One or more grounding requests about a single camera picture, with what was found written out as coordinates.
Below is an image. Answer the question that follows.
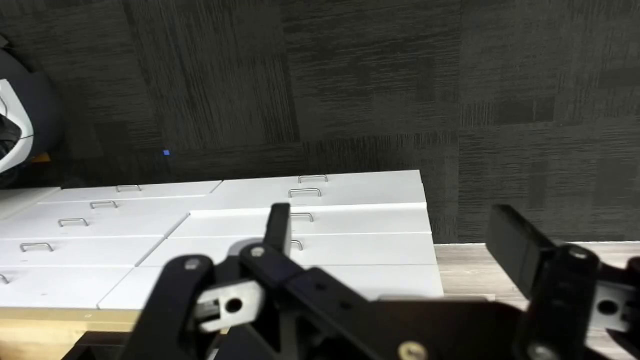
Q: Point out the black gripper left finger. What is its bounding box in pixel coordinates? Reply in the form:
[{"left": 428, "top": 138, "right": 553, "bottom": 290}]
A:
[{"left": 264, "top": 202, "right": 292, "bottom": 253}]

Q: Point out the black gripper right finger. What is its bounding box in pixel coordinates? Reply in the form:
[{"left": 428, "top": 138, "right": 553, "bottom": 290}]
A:
[{"left": 486, "top": 204, "right": 553, "bottom": 297}]

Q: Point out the white counter drawer unit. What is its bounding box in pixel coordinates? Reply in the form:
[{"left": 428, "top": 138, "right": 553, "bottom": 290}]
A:
[{"left": 0, "top": 170, "right": 441, "bottom": 310}]

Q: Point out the white and black robot base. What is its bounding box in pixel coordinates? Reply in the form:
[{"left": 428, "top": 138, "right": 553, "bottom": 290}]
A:
[{"left": 0, "top": 36, "right": 63, "bottom": 188}]

